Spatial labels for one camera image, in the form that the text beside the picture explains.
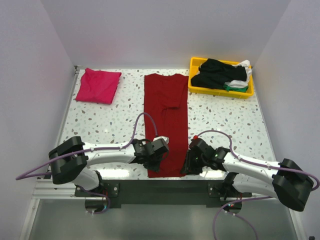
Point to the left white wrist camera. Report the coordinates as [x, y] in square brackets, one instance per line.
[165, 138]

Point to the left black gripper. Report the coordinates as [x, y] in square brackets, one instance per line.
[155, 167]

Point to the green t shirt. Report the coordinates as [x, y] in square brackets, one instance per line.
[235, 89]

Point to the aluminium frame rail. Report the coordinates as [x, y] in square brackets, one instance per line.
[44, 188]

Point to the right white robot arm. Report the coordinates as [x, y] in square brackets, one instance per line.
[284, 180]

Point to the dark red t shirt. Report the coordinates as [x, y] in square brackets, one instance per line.
[165, 100]

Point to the folded pink t shirt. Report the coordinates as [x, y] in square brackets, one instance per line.
[97, 86]

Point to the black t shirt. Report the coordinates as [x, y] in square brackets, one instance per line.
[212, 74]

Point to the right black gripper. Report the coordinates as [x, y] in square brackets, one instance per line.
[188, 168]

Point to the yellow plastic bin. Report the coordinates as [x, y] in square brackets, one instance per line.
[194, 65]

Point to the white t shirt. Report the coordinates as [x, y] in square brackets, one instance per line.
[240, 77]

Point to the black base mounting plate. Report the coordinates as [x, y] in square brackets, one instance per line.
[211, 193]

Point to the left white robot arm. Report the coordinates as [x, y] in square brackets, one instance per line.
[71, 159]

